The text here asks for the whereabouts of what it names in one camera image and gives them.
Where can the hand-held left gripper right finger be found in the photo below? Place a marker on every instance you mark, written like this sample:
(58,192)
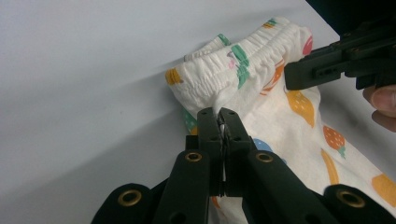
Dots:
(264,183)

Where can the white fruit print pants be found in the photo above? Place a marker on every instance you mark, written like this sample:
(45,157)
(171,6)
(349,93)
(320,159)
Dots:
(280,124)

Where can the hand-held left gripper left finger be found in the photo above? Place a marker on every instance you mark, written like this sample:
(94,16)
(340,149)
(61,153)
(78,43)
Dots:
(190,180)

